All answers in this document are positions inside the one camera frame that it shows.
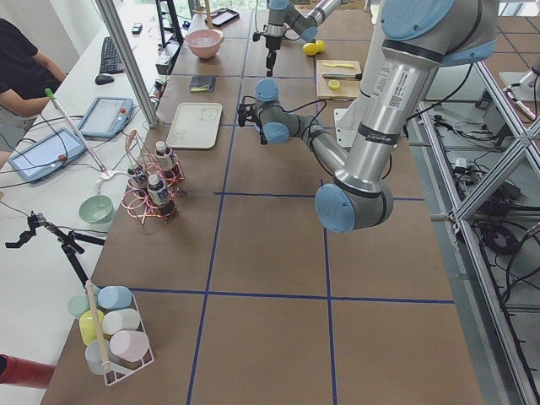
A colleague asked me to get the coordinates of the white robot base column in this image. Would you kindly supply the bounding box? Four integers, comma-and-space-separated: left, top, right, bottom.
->
333, 105, 360, 149

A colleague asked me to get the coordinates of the seated person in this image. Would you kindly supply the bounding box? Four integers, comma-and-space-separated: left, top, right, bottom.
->
0, 17, 68, 127

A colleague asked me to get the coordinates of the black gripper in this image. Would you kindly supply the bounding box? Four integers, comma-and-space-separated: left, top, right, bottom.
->
252, 24, 284, 77
237, 95, 267, 145

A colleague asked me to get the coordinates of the black computer mouse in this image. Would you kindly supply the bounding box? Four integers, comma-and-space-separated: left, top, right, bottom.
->
94, 73, 115, 86

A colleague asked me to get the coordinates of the grey folded cloth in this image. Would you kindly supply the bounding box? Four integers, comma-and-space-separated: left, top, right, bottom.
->
189, 75, 216, 93

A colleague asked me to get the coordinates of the yellow cup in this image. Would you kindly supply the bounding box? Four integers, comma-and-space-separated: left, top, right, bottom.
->
78, 310, 97, 346

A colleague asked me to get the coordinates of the pink bowl of ice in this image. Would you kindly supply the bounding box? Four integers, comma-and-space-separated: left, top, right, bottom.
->
186, 30, 224, 60

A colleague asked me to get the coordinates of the white cup rack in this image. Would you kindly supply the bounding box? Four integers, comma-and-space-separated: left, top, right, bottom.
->
78, 280, 154, 386

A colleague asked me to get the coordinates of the yellow plastic knife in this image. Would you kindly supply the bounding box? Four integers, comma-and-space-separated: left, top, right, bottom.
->
322, 62, 355, 69

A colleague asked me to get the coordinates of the green bowl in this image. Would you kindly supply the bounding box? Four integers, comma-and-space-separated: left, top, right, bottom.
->
78, 195, 114, 224

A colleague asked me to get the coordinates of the blue teach pendant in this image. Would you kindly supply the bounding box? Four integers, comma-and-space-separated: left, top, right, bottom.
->
78, 96, 134, 139
8, 127, 87, 182

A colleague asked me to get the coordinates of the black wrist cable arm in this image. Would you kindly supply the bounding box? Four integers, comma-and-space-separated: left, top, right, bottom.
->
278, 99, 334, 170

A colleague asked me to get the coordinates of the cream bear tray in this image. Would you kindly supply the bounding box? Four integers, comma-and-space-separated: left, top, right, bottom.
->
165, 102, 223, 149

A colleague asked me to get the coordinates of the black tripod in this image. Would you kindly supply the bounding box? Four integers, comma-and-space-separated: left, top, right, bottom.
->
4, 212, 106, 288

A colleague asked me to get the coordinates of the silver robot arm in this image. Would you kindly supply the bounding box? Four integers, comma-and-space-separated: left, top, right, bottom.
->
253, 0, 347, 77
238, 1, 499, 233

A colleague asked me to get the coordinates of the lemon half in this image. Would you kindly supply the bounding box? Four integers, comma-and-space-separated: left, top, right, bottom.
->
327, 79, 341, 91

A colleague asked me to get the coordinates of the dark drink bottle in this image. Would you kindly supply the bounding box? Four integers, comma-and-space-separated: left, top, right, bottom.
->
127, 166, 148, 194
148, 174, 177, 219
155, 141, 181, 179

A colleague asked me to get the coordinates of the copper wire bottle rack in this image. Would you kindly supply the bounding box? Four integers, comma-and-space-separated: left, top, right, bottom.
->
121, 130, 185, 224

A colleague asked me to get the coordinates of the aluminium frame post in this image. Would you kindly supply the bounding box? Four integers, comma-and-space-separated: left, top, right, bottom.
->
96, 0, 159, 128

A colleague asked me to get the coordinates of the large yellow lemon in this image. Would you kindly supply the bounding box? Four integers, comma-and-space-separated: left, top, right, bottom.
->
302, 42, 320, 57

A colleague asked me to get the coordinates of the wooden cutting board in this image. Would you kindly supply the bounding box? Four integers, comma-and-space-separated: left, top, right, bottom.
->
316, 60, 362, 100

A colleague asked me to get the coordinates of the black keyboard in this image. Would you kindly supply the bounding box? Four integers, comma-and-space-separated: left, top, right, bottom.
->
100, 36, 124, 74

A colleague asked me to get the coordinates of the pink cup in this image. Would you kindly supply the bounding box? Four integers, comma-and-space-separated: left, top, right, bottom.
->
109, 330, 149, 362

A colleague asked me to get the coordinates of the red bottle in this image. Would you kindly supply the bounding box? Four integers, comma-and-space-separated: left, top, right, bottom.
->
1, 354, 56, 389

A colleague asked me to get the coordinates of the white cup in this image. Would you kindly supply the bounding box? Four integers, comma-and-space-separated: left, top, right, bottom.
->
102, 308, 141, 335

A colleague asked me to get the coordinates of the blue cup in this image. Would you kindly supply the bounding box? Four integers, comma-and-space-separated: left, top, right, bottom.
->
98, 286, 132, 311

